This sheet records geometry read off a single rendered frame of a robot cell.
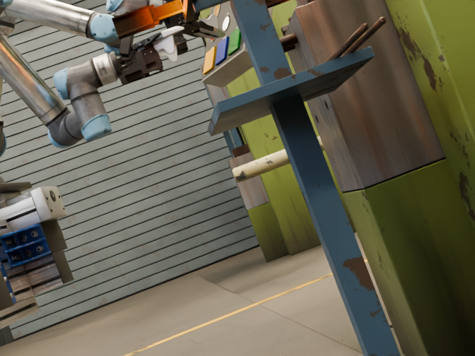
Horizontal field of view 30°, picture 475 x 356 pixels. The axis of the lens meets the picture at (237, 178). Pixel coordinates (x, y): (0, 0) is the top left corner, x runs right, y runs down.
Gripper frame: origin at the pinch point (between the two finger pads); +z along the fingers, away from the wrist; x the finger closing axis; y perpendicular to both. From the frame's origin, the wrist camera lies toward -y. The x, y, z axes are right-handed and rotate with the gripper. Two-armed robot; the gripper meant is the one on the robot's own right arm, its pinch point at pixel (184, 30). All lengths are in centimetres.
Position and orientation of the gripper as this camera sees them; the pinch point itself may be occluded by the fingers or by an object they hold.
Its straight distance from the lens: 229.5
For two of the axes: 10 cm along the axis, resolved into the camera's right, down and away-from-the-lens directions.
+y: 3.6, 9.3, -0.3
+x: 0.2, -0.4, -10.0
